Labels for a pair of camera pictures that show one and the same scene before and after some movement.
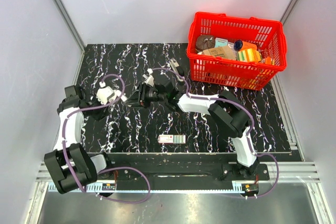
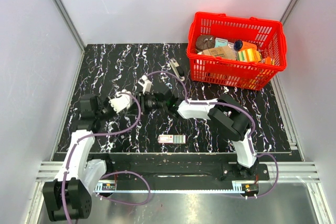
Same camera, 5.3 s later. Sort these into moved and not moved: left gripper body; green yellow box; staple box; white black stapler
Moved: left gripper body
Not moved: staple box; green yellow box; white black stapler
